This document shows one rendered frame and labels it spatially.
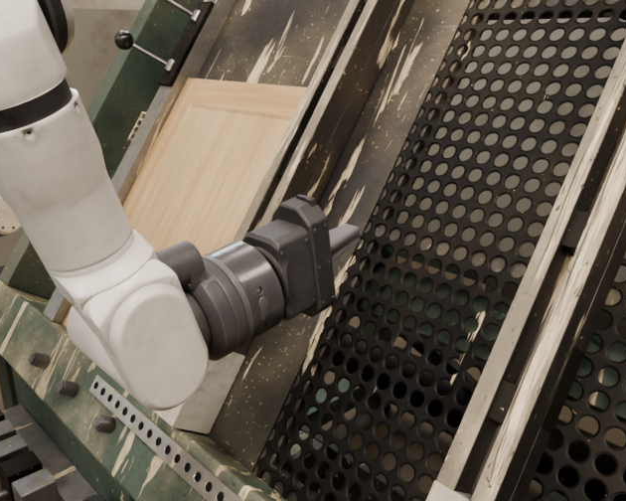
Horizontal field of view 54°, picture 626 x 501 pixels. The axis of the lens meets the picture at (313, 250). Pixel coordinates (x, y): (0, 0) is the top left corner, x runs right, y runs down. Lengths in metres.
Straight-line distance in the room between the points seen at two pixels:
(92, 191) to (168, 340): 0.12
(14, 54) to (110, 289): 0.16
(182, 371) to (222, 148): 0.71
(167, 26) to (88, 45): 2.54
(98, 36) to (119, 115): 2.62
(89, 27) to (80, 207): 3.74
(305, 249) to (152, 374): 0.19
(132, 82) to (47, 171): 1.17
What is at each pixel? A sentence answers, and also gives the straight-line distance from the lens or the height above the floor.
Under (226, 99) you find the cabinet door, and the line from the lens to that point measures 1.21.
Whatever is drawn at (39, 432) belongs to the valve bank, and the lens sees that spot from 1.28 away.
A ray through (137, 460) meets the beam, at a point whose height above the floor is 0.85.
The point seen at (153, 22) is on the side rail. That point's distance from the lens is 1.60.
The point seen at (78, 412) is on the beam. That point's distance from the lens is 1.13.
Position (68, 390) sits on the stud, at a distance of 1.13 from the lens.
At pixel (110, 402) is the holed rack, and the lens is 1.05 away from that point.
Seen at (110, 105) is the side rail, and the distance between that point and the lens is 1.54.
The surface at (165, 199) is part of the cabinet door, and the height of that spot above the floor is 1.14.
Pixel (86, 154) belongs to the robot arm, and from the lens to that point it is 0.41.
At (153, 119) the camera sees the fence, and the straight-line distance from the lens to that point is 1.33.
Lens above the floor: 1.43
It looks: 19 degrees down
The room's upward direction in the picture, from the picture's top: straight up
